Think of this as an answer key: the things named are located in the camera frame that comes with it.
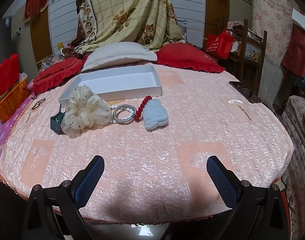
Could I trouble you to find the shell fan hairpin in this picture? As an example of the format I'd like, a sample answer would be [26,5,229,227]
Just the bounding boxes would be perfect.
[227,99,251,120]

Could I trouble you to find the black phone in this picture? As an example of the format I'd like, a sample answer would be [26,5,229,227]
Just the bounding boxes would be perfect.
[229,81,262,103]

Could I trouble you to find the red bead bracelet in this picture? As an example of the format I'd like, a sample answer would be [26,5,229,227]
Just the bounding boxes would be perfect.
[133,95,153,123]

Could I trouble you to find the blue plastic claw clip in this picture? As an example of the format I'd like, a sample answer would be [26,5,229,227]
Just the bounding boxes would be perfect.
[50,105,65,135]

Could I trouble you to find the red shopping bag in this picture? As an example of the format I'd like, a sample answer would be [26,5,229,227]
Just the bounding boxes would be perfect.
[204,29,234,60]

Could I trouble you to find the orange plastic basket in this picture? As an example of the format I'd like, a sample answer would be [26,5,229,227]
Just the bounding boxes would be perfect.
[0,77,30,122]

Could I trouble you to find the white shallow cardboard box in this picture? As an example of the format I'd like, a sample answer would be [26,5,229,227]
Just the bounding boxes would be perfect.
[58,64,162,107]

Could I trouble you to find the cream dotted fabric scrunchie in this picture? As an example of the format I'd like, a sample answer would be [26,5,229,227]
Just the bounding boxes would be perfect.
[60,86,112,137]

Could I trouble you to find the pink floral mattress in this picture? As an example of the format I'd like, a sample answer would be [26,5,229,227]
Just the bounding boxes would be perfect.
[252,0,293,64]

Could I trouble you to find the white pillow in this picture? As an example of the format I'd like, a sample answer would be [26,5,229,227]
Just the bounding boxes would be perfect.
[81,42,157,72]

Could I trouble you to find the right red ruffled cushion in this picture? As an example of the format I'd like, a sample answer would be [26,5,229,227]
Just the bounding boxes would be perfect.
[156,43,225,74]

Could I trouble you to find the pink quilted bedspread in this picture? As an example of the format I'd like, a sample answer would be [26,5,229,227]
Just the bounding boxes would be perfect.
[0,65,294,224]

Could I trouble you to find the floral beige quilt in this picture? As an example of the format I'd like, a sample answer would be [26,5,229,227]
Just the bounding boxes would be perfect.
[61,0,184,57]

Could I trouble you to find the light blue fluffy hair clip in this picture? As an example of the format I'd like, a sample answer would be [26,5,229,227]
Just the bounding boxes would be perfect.
[142,99,168,131]

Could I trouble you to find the left red ruffled cushion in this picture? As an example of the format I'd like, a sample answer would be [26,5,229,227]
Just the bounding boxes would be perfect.
[32,56,87,95]

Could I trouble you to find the purple floral bedsheet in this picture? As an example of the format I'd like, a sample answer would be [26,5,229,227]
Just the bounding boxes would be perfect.
[0,80,34,178]

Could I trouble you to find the wooden chair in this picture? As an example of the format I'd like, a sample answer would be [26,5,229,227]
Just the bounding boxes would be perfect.
[228,19,267,94]

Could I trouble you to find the red ruffled cushion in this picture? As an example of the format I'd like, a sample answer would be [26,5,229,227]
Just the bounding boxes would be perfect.
[32,56,87,95]
[156,43,225,74]

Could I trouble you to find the clear plastic bag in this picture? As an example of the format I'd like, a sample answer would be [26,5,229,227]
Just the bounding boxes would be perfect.
[39,49,66,72]

